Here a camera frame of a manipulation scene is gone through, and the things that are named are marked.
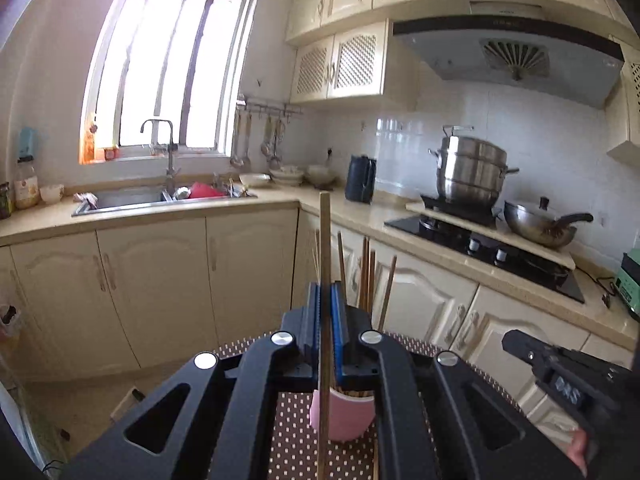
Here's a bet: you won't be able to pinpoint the wooden chopstick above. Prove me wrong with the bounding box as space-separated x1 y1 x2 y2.
336 231 346 294
378 255 397 330
367 250 376 314
312 229 322 284
358 236 370 311
317 192 332 479

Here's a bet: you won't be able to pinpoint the cream lower kitchen cabinets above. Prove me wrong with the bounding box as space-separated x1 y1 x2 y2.
0 199 637 441

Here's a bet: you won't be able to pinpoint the kitchen window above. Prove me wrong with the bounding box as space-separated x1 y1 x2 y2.
79 0 255 165

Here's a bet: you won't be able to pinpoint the person's right hand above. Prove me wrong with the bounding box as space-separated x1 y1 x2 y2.
566 429 588 477

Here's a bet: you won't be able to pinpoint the brown polka dot tablecloth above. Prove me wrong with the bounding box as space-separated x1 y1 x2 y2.
217 332 524 479

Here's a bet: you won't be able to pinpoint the pink cylindrical utensil holder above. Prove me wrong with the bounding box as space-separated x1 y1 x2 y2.
329 388 375 442

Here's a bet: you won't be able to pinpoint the green electronic device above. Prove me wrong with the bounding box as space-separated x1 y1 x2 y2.
614 248 640 321

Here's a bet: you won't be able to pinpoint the black gas stove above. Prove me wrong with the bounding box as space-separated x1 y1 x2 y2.
385 195 585 304

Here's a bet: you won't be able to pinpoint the chrome sink faucet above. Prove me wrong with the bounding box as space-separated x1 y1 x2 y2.
140 117 179 197

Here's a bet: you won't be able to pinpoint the dark blue electric kettle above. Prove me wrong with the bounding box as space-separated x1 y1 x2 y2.
345 155 376 204

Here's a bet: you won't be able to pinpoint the stainless steel sink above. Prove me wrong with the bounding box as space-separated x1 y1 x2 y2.
72 182 256 218

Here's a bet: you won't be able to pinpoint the stainless steel steamer pot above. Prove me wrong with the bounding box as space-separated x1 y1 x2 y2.
428 125 520 209

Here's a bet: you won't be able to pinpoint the stack of white plates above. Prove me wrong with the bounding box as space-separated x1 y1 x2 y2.
270 167 305 186

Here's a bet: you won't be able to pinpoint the white bowl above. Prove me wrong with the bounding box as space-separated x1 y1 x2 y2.
305 165 335 188

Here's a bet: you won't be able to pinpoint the small white cup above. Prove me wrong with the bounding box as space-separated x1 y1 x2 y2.
40 184 65 205

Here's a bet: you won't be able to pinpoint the glass bottle with teal cap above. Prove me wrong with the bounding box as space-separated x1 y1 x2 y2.
14 127 40 210

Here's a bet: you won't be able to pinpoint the grey range hood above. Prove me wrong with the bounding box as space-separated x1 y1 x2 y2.
393 14 625 108

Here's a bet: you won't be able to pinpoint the cream lattice upper cabinet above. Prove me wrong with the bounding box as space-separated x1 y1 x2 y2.
284 0 640 111

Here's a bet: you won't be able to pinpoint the steel wok with black handle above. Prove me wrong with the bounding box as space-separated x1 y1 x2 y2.
503 197 594 249

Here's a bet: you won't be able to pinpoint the wall utensil rail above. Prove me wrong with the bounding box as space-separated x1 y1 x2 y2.
235 99 304 120

